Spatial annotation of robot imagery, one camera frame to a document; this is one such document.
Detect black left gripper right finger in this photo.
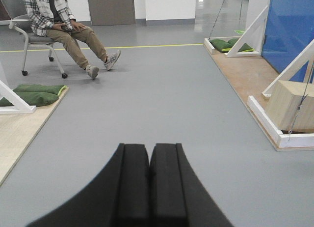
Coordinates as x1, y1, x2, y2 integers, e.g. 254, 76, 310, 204
150, 143, 232, 227

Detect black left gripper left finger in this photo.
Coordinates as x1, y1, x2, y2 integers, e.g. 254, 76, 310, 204
28, 143, 150, 227

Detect blue door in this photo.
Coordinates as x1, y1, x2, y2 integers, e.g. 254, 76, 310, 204
262, 0, 314, 73

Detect brown plywood door base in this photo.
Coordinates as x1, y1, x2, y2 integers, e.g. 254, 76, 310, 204
203, 44, 314, 152

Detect grey brown door background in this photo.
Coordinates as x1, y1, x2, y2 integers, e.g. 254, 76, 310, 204
88, 0, 135, 26

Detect light plywood base left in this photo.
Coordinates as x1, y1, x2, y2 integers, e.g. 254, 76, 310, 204
0, 87, 69, 184

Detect green sandbag far left stand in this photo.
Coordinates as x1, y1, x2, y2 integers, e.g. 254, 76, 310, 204
13, 84, 67, 107

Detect white wooden brace left stand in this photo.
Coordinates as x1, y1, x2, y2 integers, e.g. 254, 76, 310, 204
0, 81, 36, 114

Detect light wooden box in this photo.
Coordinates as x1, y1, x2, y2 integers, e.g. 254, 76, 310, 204
265, 81, 314, 133

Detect yellow floor tape line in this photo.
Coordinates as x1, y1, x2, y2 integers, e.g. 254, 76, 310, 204
0, 43, 203, 53

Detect green sandbag left of pair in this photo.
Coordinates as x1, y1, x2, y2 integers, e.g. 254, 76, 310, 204
209, 39, 233, 53

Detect green sandbag of pair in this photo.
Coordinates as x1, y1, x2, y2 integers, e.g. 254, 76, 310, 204
227, 38, 254, 52
209, 39, 233, 53

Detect green sandbag right of pair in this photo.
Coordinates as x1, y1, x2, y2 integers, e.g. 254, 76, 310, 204
227, 38, 254, 52

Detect green floor sign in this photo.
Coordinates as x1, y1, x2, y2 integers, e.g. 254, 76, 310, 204
234, 29, 245, 35

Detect white triangular brace far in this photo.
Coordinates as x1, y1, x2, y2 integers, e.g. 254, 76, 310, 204
225, 5, 269, 57

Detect white triangular brace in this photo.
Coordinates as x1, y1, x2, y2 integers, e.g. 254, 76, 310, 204
225, 5, 269, 57
262, 40, 314, 101

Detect white triangular brace near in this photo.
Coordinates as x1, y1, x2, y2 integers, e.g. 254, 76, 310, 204
262, 40, 314, 101

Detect seated person in plaid shirt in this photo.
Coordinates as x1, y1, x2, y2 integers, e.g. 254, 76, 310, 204
24, 0, 121, 79

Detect grey office chair on wheels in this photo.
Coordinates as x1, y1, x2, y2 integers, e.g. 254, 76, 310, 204
1, 0, 68, 79

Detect white wooden base frame near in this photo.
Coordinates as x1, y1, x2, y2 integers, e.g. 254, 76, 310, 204
247, 96, 314, 151

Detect white wooden base frame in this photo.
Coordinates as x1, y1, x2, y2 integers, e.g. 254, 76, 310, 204
247, 96, 314, 151
204, 36, 260, 57

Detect white wooden base frame far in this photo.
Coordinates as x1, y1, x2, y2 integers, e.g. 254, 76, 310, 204
204, 36, 260, 57

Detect steel guy wire near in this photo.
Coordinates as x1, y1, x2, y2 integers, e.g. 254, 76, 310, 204
288, 57, 314, 142

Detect steel guy wire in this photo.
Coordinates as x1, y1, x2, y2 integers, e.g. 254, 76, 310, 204
288, 57, 314, 142
208, 0, 229, 40

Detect steel guy wire far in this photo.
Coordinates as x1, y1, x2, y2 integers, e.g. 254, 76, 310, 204
208, 0, 229, 40

